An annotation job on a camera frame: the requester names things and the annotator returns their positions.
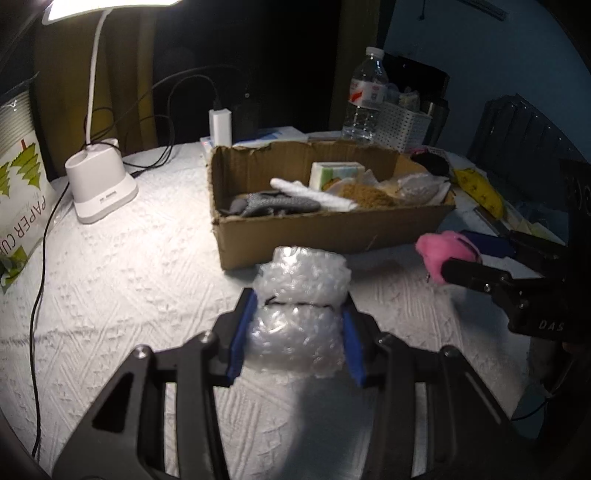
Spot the pink fuzzy plush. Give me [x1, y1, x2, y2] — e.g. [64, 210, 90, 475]
[415, 231, 482, 285]

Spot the bubble wrap bundle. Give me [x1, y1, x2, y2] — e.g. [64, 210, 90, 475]
[245, 246, 352, 378]

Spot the grey dotted glove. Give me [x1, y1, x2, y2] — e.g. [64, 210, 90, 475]
[221, 190, 321, 218]

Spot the brown fuzzy cloth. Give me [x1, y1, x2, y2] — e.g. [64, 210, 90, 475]
[339, 183, 397, 209]

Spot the white cloth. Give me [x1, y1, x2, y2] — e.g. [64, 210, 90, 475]
[270, 178, 359, 212]

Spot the tissue pack with cartoon print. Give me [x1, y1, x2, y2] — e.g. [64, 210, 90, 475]
[308, 162, 366, 191]

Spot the yellow plastic package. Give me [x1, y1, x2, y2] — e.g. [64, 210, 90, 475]
[454, 168, 505, 220]

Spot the brown cardboard box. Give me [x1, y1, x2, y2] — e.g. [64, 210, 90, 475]
[207, 141, 455, 270]

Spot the dark radiator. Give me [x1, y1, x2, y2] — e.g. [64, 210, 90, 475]
[468, 95, 585, 211]

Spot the black round zip case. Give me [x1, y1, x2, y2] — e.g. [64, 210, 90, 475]
[411, 151, 451, 178]

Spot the white embossed tablecloth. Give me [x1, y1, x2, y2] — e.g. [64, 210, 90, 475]
[1, 144, 529, 479]

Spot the white plastic basket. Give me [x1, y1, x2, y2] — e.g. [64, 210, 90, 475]
[375, 102, 432, 153]

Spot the white desk lamp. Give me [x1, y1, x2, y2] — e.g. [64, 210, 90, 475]
[42, 0, 177, 224]

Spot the clear water bottle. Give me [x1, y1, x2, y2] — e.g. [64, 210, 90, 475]
[342, 47, 389, 143]

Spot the white power adapter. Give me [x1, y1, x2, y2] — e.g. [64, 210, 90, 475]
[209, 109, 232, 147]

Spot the paper cup package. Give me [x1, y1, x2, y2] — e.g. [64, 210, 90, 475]
[0, 88, 57, 292]

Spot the yellow curtain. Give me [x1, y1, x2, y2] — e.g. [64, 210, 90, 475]
[33, 1, 168, 175]

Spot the black cable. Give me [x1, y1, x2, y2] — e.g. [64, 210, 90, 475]
[28, 68, 246, 462]

